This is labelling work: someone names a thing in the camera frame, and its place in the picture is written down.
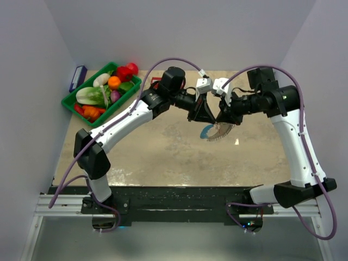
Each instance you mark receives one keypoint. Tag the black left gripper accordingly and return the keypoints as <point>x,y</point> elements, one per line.
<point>202,113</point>

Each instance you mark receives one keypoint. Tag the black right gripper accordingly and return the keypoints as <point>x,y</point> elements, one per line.
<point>227,114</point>

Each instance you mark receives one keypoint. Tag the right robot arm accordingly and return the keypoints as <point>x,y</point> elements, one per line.
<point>284,107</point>

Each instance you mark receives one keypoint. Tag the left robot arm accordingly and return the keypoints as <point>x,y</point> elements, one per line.
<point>91,148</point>

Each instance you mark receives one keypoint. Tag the red rectangular box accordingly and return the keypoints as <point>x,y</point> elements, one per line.
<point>155,80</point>

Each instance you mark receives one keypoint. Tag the green bell pepper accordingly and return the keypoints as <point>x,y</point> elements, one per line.
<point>125,87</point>

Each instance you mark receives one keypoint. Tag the red tomato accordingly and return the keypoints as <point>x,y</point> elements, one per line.
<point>133,67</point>

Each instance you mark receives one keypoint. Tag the red bell pepper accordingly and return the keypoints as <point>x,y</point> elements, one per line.
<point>124,74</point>

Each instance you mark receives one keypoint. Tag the purple onion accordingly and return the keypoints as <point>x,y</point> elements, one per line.
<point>115,96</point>

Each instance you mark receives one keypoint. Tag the white radish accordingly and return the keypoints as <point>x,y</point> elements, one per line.
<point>101,80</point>

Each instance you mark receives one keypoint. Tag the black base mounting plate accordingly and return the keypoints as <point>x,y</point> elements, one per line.
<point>226,205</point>

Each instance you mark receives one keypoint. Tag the small orange pepper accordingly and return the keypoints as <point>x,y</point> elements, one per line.
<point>92,113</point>

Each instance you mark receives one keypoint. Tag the green leafy cabbage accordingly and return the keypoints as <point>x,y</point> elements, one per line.
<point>94,96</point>

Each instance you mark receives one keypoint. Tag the red chili pepper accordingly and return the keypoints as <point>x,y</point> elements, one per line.
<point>78,109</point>

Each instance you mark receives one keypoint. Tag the purple box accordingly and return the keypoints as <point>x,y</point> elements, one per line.
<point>78,78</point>

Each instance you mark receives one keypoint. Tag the green plastic tray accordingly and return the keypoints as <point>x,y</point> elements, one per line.
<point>69,101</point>

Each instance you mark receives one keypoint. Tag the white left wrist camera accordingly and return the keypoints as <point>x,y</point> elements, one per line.
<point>203,86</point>

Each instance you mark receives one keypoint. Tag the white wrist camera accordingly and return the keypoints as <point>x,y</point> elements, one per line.
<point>222,89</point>
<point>203,86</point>

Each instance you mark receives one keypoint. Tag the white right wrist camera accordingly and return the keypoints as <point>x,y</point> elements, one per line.
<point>222,89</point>

